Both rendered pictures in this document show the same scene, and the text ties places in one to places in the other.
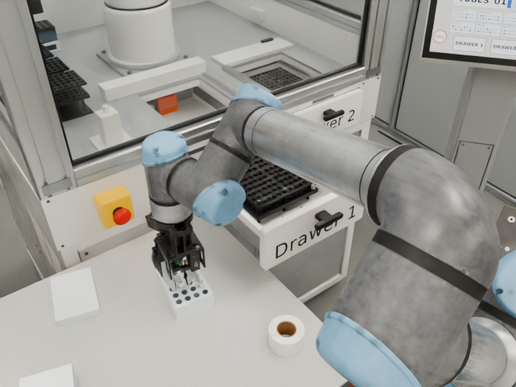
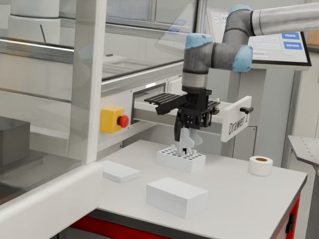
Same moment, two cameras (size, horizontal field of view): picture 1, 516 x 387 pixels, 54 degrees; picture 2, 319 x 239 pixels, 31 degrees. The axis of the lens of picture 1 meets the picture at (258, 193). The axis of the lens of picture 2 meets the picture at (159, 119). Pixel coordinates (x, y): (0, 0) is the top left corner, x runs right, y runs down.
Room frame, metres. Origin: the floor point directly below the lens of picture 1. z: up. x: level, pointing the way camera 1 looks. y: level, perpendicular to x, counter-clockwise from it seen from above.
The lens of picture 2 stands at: (-0.66, 1.10, 1.30)
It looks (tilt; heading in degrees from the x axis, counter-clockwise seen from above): 13 degrees down; 328
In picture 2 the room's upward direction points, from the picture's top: 5 degrees clockwise
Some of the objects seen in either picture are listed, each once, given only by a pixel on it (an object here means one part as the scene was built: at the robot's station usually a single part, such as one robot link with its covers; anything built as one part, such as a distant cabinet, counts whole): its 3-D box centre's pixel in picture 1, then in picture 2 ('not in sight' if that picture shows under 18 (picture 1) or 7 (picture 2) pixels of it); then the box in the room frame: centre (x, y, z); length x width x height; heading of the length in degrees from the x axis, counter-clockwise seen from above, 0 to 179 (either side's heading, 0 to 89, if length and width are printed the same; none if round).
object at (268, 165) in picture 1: (260, 180); (182, 109); (0.99, -0.01, 0.87); 0.22 x 0.18 x 0.06; 36
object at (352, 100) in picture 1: (323, 120); (182, 90); (1.27, -0.19, 0.87); 0.29 x 0.02 x 0.11; 126
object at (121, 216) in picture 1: (120, 215); (122, 121); (0.85, 0.30, 0.88); 0.04 x 0.03 x 0.04; 126
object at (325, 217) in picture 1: (325, 217); (245, 109); (0.81, -0.14, 0.91); 0.07 x 0.04 x 0.01; 126
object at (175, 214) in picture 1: (173, 203); (195, 79); (0.70, 0.15, 1.03); 0.08 x 0.08 x 0.05
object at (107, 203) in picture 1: (114, 207); (113, 119); (0.88, 0.32, 0.88); 0.07 x 0.05 x 0.07; 126
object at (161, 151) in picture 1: (167, 167); (198, 53); (0.70, 0.15, 1.11); 0.09 x 0.08 x 0.11; 46
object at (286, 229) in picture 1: (315, 222); (237, 117); (0.83, -0.12, 0.87); 0.29 x 0.02 x 0.11; 126
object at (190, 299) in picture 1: (184, 286); (180, 159); (0.73, 0.16, 0.78); 0.12 x 0.08 x 0.04; 28
